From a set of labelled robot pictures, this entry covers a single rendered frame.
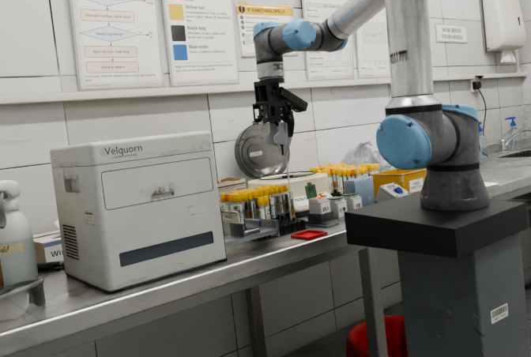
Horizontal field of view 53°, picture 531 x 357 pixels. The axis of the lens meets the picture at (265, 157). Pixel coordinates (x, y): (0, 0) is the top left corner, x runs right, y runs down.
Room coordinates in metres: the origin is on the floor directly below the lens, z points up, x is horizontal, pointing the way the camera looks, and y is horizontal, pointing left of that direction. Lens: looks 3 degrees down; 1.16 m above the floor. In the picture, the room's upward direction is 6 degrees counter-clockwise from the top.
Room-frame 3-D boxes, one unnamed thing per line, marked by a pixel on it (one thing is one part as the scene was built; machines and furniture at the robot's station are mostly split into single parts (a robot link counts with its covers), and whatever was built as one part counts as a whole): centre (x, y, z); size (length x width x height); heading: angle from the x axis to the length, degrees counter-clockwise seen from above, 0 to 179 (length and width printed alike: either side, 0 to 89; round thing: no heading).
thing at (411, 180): (1.75, -0.43, 0.93); 0.13 x 0.13 x 0.10; 36
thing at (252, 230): (1.27, 0.09, 0.92); 0.21 x 0.07 x 0.05; 128
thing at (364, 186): (1.67, -0.28, 0.92); 0.10 x 0.07 x 0.10; 135
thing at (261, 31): (1.47, -0.04, 1.40); 0.09 x 0.08 x 0.11; 39
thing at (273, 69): (1.48, -0.04, 1.32); 0.08 x 0.08 x 0.05
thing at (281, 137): (1.46, -0.05, 1.13); 0.06 x 0.03 x 0.09; 129
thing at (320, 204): (1.49, -0.14, 0.92); 0.05 x 0.04 x 0.06; 40
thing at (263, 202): (1.44, 0.00, 0.93); 0.17 x 0.09 x 0.11; 129
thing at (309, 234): (1.36, -0.09, 0.88); 0.07 x 0.07 x 0.01; 38
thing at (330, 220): (1.49, -0.14, 0.89); 0.09 x 0.05 x 0.04; 40
